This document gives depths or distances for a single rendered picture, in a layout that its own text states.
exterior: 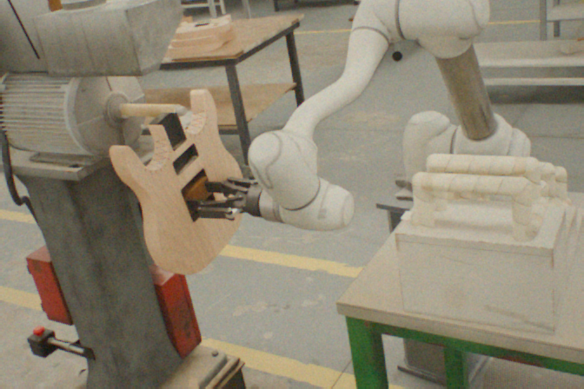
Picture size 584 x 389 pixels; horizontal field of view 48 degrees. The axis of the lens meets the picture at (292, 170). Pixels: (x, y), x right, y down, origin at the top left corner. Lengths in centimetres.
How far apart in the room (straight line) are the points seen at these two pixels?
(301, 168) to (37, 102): 82
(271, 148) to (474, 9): 62
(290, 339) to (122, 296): 96
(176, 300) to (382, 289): 104
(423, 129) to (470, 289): 98
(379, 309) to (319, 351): 145
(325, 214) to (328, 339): 146
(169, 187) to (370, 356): 59
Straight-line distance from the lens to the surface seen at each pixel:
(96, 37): 153
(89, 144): 176
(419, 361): 256
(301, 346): 280
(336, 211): 139
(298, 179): 131
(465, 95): 186
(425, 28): 165
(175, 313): 228
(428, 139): 212
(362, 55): 163
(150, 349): 226
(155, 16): 151
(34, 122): 188
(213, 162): 169
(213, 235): 171
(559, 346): 123
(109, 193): 201
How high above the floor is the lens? 169
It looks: 22 degrees down
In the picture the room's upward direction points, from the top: 10 degrees counter-clockwise
